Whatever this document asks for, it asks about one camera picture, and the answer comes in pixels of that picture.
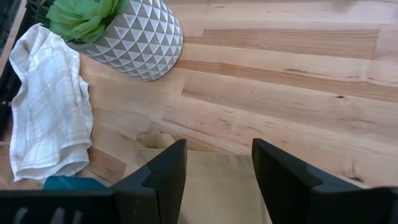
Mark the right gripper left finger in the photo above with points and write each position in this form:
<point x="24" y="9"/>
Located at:
<point x="155" y="193"/>

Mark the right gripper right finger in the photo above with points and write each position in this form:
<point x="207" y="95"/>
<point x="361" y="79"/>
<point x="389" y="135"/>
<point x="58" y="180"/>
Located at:
<point x="295" y="193"/>

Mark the blue plastic tupperware container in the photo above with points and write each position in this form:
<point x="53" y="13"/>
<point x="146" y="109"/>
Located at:
<point x="71" y="183"/>

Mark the tan burlap cloth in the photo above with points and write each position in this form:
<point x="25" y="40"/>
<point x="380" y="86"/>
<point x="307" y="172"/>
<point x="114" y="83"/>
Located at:
<point x="217" y="186"/>

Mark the white checked dish towel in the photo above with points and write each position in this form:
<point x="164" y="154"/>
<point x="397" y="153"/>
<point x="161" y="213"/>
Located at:
<point x="49" y="109"/>

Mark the succulent in grey patterned pot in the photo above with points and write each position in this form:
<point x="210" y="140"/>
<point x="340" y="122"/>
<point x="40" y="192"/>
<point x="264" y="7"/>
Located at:
<point x="140" y="40"/>

